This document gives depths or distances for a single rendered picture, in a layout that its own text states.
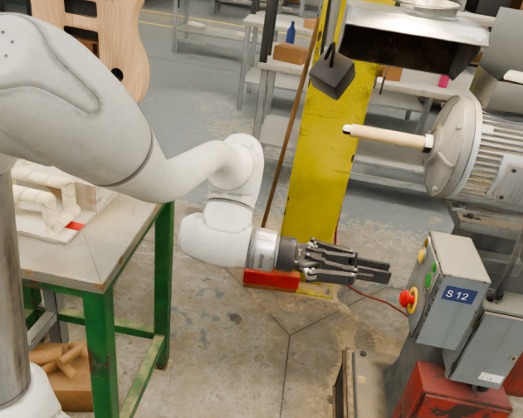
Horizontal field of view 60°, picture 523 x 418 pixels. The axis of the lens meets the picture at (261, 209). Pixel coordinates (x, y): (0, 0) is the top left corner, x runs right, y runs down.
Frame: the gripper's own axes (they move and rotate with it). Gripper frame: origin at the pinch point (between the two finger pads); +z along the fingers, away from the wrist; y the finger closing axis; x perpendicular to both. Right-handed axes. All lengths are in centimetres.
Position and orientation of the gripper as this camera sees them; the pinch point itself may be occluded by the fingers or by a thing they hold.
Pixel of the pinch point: (372, 270)
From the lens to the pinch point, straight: 97.9
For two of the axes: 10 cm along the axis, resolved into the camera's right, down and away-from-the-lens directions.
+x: 1.3, -8.4, -5.2
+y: -1.4, 5.0, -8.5
